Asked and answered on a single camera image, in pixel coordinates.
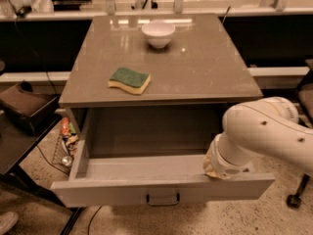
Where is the dark brown box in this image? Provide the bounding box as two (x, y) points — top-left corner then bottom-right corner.
(0, 81), (58, 136)

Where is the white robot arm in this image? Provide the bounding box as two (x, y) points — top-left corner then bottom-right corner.
(203, 97), (313, 179)

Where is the white shoe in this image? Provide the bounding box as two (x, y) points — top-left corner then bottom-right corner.
(0, 211), (19, 235)

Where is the green yellow sponge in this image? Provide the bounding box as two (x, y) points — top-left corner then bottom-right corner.
(108, 68), (151, 95)

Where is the black office chair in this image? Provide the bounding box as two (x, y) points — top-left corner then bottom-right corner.
(286, 58), (313, 210)

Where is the white ceramic bowl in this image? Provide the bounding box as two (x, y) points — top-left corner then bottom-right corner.
(142, 21), (176, 49)

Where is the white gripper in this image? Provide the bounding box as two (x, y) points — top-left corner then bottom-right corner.
(203, 134), (252, 179)

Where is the wire basket with snacks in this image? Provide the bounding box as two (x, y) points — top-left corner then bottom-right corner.
(52, 117), (78, 174)

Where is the black power adapter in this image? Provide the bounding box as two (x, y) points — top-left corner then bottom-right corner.
(16, 6), (32, 18)

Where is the grey drawer cabinet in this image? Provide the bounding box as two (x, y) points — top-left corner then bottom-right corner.
(58, 13), (264, 162)

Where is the black side table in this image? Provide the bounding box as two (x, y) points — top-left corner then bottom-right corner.
(0, 111), (86, 235)

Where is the grey top drawer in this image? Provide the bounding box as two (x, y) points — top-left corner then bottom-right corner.
(52, 106), (275, 208)

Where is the black floor cable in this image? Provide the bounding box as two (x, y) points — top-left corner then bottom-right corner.
(86, 205), (104, 235)

